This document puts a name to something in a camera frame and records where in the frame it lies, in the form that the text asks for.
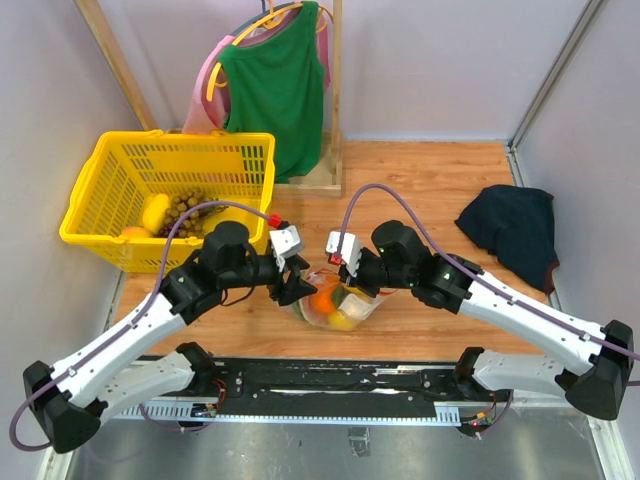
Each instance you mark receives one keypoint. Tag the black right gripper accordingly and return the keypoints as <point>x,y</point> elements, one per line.
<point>357,280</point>

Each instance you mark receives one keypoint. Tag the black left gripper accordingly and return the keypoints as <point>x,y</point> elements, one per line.
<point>287,292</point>

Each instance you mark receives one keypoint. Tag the watermelon slice toy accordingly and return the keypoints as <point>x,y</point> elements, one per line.
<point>302,309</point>

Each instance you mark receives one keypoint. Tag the orange persimmon toy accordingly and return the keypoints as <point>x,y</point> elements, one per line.
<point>322,303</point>

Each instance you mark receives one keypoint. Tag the green yellow mango toy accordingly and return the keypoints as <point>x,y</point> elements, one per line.
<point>338,295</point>

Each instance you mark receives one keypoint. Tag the clear orange zip bag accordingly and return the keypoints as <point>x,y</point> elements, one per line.
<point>356,304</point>

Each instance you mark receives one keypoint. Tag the yellow lemon toy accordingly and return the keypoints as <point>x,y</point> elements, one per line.
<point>337,320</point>

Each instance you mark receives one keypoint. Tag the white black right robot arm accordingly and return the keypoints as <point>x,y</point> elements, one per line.
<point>587,364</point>

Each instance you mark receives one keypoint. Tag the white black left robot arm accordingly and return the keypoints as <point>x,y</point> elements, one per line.
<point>74,397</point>

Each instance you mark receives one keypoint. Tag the green tank top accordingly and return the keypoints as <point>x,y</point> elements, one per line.
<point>277,87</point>

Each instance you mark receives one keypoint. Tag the wooden clothes rack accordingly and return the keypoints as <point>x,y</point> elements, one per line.
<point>324,181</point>

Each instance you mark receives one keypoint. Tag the dark navy cloth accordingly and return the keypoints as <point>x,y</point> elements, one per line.
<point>517,226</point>

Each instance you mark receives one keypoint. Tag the green grape bunch toy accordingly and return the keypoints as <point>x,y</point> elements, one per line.
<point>193,225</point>

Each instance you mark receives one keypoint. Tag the dark purple grape bunch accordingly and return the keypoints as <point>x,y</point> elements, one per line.
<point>168,229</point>

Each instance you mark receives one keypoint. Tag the peach toy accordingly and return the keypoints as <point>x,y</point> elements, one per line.
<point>135,232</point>

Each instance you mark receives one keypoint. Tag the pink shirt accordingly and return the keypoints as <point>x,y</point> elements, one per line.
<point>203,115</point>

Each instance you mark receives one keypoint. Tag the yellow plastic basket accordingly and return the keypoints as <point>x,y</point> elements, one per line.
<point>127,169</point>

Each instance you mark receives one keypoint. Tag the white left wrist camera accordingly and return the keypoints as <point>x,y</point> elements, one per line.
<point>285,241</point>

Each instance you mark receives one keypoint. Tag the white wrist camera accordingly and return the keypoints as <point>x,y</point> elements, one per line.
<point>344,250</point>
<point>285,241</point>

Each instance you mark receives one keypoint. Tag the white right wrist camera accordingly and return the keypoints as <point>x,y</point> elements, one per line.
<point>344,250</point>

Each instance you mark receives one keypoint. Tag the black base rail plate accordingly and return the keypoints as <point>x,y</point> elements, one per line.
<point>333,388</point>

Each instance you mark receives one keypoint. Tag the aluminium frame post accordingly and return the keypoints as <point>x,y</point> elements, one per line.
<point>585,21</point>

